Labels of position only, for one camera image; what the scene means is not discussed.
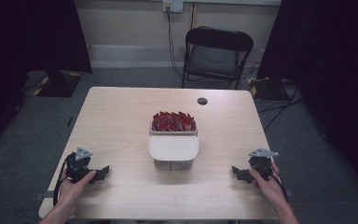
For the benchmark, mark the black stand base striped tape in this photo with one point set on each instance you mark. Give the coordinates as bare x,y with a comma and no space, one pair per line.
265,88
60,82

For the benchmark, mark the pile of red packets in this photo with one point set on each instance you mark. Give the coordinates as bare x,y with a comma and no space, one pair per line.
174,122

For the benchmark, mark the white wall socket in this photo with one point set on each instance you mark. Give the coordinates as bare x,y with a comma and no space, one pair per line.
173,5

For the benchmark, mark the black folding chair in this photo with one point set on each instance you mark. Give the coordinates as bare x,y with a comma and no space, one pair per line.
214,57

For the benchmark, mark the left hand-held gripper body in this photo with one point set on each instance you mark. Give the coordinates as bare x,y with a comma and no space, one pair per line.
78,165

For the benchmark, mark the person's left hand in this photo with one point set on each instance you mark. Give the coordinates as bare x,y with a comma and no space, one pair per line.
74,189

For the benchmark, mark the white storage box with lid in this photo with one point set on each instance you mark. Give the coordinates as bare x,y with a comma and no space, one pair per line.
173,146

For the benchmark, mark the person's right hand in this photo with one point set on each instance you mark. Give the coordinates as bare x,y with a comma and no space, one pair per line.
268,186

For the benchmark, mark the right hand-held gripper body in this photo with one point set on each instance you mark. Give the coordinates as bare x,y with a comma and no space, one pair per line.
261,165

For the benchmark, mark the dark curtain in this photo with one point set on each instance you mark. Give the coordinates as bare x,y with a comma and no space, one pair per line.
28,34
332,77

